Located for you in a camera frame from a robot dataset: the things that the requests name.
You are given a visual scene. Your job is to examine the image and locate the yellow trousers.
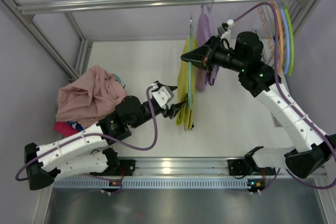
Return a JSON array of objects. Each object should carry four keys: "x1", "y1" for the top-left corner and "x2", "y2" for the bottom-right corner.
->
[{"x1": 175, "y1": 35, "x2": 198, "y2": 131}]

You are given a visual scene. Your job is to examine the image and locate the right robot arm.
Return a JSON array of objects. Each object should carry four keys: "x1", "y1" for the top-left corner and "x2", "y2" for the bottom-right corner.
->
[{"x1": 181, "y1": 31, "x2": 335, "y2": 179}]

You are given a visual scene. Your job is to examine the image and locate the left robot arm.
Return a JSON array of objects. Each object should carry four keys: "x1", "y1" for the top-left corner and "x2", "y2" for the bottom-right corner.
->
[{"x1": 20, "y1": 81, "x2": 188, "y2": 190}]

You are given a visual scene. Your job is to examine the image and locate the purple trousers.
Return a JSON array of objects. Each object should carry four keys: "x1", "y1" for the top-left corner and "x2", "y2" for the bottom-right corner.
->
[{"x1": 195, "y1": 4, "x2": 221, "y2": 92}]

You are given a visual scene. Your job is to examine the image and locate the orange clothes hanger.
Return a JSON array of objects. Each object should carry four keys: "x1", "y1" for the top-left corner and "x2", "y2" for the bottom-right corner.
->
[{"x1": 258, "y1": 2, "x2": 284, "y2": 74}]

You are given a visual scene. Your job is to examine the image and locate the pink cloth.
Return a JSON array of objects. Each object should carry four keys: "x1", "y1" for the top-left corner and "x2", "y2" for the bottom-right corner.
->
[{"x1": 56, "y1": 65, "x2": 127, "y2": 128}]

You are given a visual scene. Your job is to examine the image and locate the blue white patterned cloth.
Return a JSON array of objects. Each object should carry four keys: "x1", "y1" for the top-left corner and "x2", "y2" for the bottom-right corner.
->
[{"x1": 66, "y1": 121, "x2": 85, "y2": 132}]

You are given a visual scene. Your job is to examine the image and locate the magenta cloth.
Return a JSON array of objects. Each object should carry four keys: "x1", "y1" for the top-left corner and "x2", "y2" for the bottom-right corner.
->
[{"x1": 54, "y1": 122, "x2": 79, "y2": 137}]

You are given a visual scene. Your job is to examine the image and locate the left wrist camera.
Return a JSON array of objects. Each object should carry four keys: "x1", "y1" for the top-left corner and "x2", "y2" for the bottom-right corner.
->
[{"x1": 150, "y1": 81, "x2": 174, "y2": 109}]

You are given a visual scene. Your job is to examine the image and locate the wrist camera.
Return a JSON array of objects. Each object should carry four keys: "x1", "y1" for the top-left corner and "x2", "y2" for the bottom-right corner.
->
[
  {"x1": 217, "y1": 19, "x2": 235, "y2": 40},
  {"x1": 150, "y1": 81, "x2": 174, "y2": 109}
]

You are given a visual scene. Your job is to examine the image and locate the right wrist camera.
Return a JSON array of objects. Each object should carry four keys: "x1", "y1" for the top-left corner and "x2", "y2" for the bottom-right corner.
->
[{"x1": 217, "y1": 19, "x2": 235, "y2": 40}]

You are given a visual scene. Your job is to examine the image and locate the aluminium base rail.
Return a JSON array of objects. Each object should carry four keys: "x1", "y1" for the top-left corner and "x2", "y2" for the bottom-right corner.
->
[{"x1": 43, "y1": 156, "x2": 323, "y2": 180}]

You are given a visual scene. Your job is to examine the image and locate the slotted cable duct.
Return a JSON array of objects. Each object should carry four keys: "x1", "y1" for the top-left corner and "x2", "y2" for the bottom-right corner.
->
[{"x1": 54, "y1": 177, "x2": 263, "y2": 189}]

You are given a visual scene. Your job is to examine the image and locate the aluminium hanging rail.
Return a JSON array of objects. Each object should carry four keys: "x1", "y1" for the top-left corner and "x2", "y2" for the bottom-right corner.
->
[{"x1": 17, "y1": 0, "x2": 314, "y2": 15}]

